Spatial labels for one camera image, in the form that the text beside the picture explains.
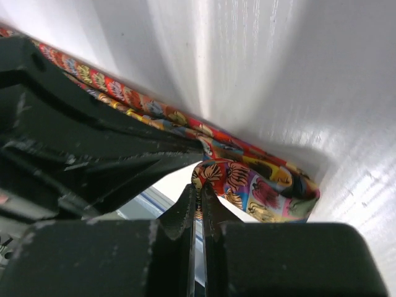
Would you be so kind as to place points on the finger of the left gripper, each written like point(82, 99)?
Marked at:
point(66, 154)

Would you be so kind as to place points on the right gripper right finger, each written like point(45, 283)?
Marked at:
point(284, 259)

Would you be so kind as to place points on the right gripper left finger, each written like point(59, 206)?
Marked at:
point(107, 257)

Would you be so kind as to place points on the colourful patterned tie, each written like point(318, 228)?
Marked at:
point(262, 185)

